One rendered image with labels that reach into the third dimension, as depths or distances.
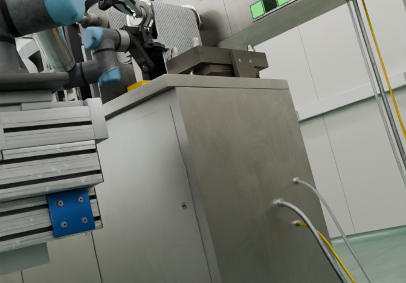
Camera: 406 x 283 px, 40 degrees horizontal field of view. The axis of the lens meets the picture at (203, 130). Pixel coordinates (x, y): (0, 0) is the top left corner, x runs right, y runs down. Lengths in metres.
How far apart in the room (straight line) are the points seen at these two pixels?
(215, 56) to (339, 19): 2.79
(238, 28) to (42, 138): 1.27
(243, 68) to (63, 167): 1.03
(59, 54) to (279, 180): 0.82
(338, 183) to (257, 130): 2.82
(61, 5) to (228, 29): 1.21
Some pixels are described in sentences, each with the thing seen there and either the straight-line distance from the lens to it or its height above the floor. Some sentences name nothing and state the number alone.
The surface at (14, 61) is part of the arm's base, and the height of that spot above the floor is 0.86.
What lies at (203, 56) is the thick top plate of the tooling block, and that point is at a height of 0.99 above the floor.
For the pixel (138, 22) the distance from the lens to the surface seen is 2.12.
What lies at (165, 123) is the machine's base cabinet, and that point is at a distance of 1.66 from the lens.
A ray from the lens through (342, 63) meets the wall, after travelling 4.61.
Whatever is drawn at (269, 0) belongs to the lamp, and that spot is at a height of 1.19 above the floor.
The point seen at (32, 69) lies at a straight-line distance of 3.00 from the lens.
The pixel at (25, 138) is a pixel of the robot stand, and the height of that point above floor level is 0.70.
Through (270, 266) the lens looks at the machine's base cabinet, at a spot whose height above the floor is 0.28.
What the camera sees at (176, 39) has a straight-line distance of 2.14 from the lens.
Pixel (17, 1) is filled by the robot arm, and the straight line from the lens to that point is 1.18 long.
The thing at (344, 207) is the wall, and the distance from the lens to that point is 4.66.
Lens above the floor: 0.48
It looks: 8 degrees up
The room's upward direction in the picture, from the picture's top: 14 degrees counter-clockwise
